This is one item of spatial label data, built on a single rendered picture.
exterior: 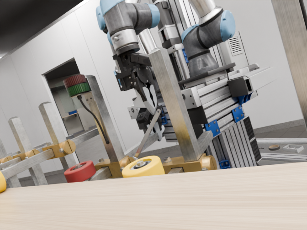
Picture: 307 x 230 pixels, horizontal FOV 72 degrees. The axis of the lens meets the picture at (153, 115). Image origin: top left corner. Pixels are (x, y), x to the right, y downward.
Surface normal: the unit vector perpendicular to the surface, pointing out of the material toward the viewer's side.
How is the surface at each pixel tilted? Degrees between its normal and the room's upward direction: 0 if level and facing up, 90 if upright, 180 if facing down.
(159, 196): 0
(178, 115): 90
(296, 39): 90
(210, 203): 0
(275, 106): 90
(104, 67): 90
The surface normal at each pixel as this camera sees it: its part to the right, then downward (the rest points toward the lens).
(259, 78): 0.55, -0.11
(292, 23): -0.48, 0.26
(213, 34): -0.48, 0.70
